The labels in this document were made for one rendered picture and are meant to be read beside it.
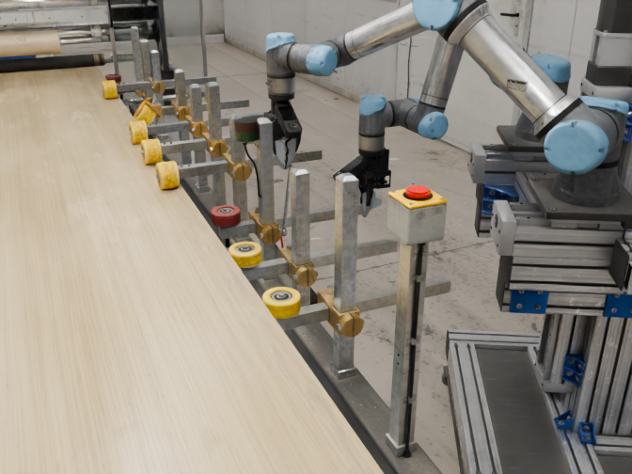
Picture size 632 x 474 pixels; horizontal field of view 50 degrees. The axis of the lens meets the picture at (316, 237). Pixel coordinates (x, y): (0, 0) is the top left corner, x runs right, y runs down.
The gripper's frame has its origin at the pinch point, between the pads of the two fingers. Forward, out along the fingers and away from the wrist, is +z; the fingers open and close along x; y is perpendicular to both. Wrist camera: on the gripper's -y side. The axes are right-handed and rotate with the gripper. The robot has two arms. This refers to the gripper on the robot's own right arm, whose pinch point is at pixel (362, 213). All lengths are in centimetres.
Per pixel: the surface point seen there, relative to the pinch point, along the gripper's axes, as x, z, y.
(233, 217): -3.8, -7.0, -41.0
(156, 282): -33, -7, -67
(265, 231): -8.3, -3.4, -33.6
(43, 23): 225, -32, -73
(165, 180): 21, -11, -54
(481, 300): 58, 83, 95
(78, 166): 56, -7, -75
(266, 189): -5.8, -14.5, -32.1
